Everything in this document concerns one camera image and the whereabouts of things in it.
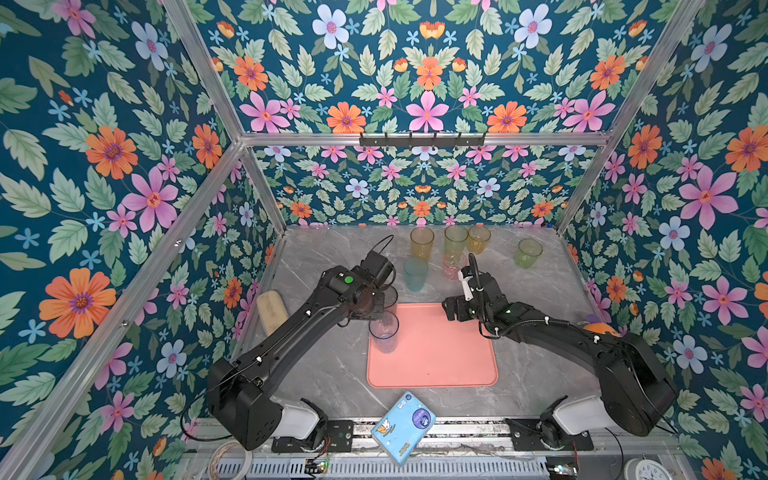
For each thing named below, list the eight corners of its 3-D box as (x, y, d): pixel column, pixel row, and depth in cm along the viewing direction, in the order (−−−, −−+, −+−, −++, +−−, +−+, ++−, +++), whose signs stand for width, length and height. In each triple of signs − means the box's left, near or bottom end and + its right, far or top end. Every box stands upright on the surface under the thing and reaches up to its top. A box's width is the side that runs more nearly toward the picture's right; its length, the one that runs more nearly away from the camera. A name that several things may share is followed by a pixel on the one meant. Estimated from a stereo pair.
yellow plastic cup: (410, 265, 110) (411, 241, 99) (410, 245, 116) (410, 220, 106) (432, 265, 110) (435, 241, 99) (430, 245, 116) (433, 220, 106)
